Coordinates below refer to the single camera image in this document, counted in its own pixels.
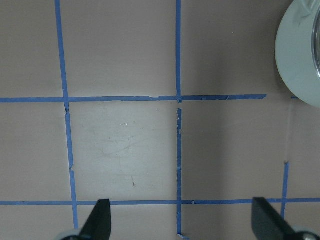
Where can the pale green steel pot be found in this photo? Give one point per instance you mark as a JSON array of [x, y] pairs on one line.
[[293, 51]]

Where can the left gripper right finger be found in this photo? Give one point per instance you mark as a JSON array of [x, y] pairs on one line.
[[267, 223]]

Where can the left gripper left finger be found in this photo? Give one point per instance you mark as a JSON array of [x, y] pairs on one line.
[[99, 223]]

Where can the glass pot lid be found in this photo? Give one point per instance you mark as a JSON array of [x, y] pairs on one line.
[[315, 43]]

